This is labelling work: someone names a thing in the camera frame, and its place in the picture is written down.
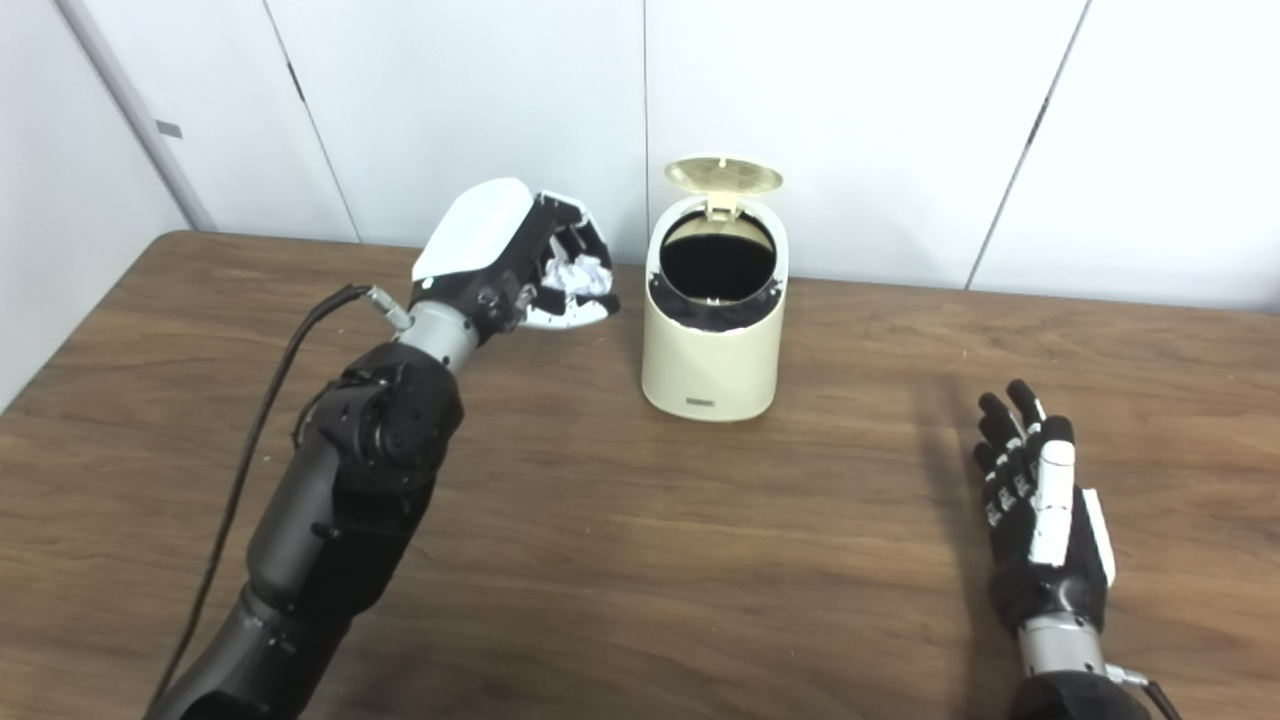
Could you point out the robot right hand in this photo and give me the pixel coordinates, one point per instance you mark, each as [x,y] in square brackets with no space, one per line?
[1050,520]

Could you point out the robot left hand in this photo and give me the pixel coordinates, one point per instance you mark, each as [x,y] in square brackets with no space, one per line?
[480,235]

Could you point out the white paper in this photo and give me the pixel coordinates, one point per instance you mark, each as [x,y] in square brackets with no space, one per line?
[575,275]

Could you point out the round cream bin lid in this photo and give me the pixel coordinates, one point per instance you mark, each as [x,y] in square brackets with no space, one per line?
[722,173]

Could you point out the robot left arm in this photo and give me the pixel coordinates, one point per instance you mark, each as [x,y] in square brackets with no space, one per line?
[340,500]

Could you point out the cream-colored bin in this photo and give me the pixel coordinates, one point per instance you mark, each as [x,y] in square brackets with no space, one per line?
[710,350]

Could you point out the small gray wall tag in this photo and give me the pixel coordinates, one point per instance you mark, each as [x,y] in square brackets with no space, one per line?
[169,130]

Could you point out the gray wall corner strip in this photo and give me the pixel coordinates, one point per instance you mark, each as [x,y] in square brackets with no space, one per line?
[130,110]

